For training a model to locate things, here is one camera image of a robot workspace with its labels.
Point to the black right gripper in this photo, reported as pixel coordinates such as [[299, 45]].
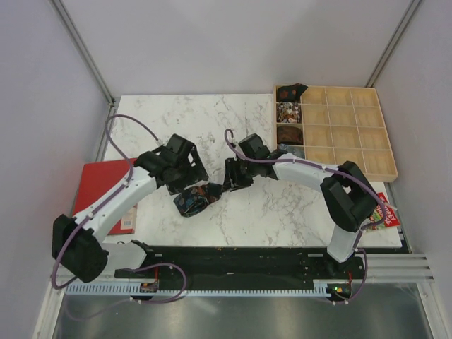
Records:
[[232, 179]]

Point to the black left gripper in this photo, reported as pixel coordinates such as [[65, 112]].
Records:
[[196, 174]]

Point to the dark blue floral tie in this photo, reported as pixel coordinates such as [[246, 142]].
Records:
[[196, 199]]

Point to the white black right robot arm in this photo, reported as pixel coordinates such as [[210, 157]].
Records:
[[348, 195]]

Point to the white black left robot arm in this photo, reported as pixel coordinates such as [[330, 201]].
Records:
[[76, 241]]

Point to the dark brown rolled tie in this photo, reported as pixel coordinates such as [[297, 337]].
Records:
[[289, 135]]

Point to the grey blue rolled tie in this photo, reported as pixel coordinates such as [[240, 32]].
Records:
[[294, 150]]

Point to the multicolour patterned rolled tie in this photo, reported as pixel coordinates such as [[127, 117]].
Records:
[[289, 112]]

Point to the red flat box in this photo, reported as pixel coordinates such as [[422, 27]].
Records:
[[97, 179]]

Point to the black orange rolled tie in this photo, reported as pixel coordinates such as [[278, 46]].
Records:
[[290, 93]]

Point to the wooden compartment tray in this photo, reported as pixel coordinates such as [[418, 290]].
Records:
[[345, 123]]

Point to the red treehouse children's book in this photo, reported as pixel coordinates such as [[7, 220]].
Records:
[[380, 220]]

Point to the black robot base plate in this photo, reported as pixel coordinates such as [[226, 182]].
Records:
[[251, 267]]

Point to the white slotted cable duct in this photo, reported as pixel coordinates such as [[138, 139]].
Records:
[[140, 289]]

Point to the grey aluminium frame post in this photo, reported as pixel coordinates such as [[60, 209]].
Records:
[[82, 49]]

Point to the grey right frame post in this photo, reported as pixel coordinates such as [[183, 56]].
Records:
[[395, 39]]

